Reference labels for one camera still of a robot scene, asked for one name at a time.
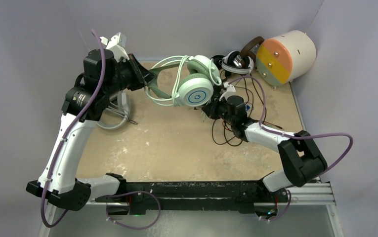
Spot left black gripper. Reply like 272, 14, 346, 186
102, 53, 156, 97

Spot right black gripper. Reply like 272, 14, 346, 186
202, 95, 235, 125

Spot mint green headphones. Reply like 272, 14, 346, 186
144, 55, 223, 107

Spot white grey headphones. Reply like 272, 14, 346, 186
97, 91, 138, 131

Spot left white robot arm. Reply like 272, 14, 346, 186
26, 49, 156, 211

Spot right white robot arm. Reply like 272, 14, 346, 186
202, 95, 328, 201

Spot white black headphones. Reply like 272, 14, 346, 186
221, 50, 255, 75

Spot small black on-ear headphones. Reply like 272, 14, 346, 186
210, 55, 226, 70

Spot brown headphones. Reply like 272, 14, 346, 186
239, 36, 265, 62

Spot round pastel drawer cabinet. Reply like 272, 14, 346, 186
256, 30, 317, 87

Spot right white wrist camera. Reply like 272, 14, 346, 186
219, 82, 236, 101

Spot dark brown headphone cable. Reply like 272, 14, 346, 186
210, 64, 284, 147

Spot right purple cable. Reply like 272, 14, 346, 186
224, 76, 354, 223

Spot purple cable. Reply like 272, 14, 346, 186
40, 29, 162, 230
224, 76, 354, 223

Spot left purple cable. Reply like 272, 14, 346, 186
40, 29, 162, 230

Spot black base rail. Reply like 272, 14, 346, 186
84, 173, 335, 217

